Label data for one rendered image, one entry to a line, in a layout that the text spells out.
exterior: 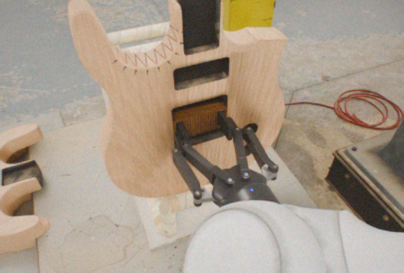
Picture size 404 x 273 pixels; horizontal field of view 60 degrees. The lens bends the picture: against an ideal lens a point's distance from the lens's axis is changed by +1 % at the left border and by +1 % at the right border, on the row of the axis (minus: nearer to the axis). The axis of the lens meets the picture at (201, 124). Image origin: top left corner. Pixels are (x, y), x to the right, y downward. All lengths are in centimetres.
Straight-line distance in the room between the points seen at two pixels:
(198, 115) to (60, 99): 223
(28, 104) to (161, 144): 225
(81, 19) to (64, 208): 55
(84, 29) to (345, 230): 35
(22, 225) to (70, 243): 10
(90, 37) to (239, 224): 32
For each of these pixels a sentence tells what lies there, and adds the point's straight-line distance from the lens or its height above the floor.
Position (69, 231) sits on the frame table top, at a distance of 86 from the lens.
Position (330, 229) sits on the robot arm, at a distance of 26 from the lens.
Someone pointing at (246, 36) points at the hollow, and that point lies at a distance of 57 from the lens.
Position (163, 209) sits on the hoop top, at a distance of 71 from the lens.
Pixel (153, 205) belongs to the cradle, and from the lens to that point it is 80.
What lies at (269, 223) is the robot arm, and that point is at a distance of 22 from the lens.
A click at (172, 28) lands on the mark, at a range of 52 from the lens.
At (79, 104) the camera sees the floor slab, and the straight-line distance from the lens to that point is 267.
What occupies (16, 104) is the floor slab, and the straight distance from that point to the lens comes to 285.
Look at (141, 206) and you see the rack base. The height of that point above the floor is 94.
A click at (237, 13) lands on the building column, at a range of 191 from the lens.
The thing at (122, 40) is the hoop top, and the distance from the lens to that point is 90.
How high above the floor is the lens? 164
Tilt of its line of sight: 44 degrees down
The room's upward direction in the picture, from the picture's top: straight up
